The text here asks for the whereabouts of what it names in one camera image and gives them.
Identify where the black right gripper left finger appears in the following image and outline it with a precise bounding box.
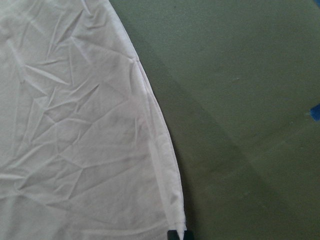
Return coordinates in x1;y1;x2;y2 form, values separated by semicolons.
167;230;180;240

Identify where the pink Snoopy t-shirt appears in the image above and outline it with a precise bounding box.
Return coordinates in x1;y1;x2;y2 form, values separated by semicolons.
0;0;187;240

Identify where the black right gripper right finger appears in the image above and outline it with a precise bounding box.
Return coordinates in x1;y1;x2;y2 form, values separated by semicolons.
183;230;194;240

